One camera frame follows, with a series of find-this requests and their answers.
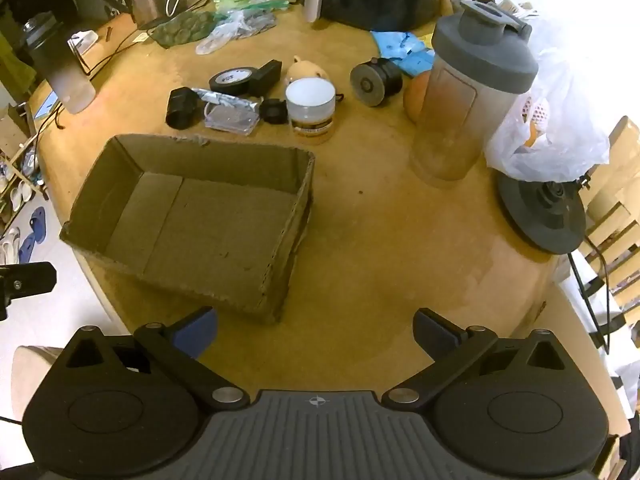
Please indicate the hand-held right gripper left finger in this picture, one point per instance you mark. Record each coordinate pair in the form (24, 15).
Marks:
(200, 332)

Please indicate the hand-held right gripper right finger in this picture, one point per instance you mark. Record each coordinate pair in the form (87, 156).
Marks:
(434, 334)

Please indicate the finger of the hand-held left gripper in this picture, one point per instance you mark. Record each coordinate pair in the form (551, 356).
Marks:
(30, 279)

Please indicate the clear shaker bottle grey lid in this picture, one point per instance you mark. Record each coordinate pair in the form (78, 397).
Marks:
(460, 105)

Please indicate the beige pig figure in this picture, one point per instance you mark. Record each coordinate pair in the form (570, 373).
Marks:
(306, 67)

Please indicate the blue slipper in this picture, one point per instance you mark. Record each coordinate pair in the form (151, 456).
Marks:
(39, 219)
(27, 247)

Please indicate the beige stool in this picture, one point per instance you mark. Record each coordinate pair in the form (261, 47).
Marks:
(32, 380)

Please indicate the black round disc base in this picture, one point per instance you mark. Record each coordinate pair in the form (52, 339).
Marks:
(540, 215)

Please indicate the dark frosted shaker bottle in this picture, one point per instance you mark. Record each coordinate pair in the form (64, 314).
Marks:
(62, 70)

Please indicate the orange fruit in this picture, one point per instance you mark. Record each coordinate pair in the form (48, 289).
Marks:
(531, 136)

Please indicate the black short cylinder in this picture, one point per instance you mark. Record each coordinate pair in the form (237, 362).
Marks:
(182, 107)

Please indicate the wooden chair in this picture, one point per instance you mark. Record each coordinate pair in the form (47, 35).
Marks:
(617, 200)

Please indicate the small black round cap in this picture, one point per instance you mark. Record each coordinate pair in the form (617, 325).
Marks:
(273, 111)

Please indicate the orange apple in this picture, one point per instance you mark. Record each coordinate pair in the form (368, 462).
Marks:
(415, 97)

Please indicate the white plastic bag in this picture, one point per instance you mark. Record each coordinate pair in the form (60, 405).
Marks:
(570, 125)

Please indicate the small jar white lid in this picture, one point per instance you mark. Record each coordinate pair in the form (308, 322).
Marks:
(310, 105)

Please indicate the black tape roll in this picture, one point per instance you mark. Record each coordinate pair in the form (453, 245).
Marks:
(231, 81)

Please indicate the black caster wheel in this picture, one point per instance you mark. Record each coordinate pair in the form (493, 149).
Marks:
(372, 82)

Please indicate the black rectangular block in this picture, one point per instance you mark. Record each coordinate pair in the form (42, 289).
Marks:
(266, 76)

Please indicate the green net bag of produce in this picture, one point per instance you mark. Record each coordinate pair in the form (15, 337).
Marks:
(180, 30)

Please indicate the clear plastic bag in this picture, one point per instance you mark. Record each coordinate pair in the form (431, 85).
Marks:
(230, 27)

